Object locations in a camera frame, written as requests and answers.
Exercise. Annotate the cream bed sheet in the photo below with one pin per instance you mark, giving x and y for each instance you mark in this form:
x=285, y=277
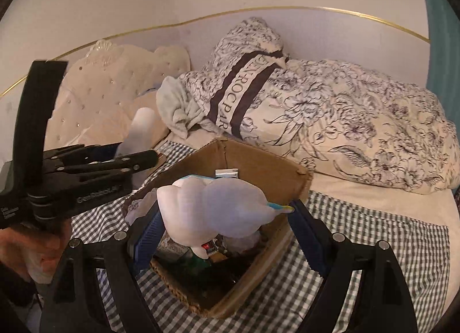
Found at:
x=359, y=193

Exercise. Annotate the floral duvet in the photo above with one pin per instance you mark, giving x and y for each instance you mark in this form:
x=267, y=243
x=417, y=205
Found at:
x=359, y=121

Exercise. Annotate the white panel with gold trim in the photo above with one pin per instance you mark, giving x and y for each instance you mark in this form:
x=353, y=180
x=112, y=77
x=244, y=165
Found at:
x=323, y=35

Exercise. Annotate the green checkered blanket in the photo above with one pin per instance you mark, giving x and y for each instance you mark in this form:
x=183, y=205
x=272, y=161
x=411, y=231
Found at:
x=359, y=246

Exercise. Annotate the brown cardboard box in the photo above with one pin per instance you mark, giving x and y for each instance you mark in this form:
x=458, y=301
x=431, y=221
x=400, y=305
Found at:
x=258, y=171

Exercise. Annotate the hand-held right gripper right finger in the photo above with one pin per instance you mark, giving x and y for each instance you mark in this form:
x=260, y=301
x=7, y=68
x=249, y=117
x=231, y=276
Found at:
x=305, y=232

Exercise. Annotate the white soft toy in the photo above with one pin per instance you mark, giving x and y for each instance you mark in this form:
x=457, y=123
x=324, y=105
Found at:
x=215, y=207

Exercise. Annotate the light green cloth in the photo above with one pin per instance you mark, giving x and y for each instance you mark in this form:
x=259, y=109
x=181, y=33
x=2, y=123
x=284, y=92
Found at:
x=176, y=103

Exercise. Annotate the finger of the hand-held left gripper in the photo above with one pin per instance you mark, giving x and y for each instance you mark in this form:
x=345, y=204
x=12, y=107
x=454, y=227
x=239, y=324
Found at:
x=140, y=160
x=104, y=150

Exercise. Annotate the white cloth bundle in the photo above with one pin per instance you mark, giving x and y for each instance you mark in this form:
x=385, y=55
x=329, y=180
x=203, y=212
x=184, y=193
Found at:
x=142, y=207

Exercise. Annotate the white plastic bottle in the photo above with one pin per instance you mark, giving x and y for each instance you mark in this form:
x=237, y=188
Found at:
x=142, y=128

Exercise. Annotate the floral pillow with dark stripes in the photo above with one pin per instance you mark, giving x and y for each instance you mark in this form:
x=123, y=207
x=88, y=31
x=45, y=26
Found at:
x=237, y=85

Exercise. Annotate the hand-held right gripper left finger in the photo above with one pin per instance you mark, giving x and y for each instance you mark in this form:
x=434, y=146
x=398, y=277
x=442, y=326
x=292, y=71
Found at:
x=147, y=243

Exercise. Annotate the teal curtain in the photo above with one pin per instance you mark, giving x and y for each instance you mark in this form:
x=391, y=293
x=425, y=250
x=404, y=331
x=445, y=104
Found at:
x=442, y=49

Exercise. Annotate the person's left hand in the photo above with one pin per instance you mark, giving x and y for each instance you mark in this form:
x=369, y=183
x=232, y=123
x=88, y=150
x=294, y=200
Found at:
x=36, y=254

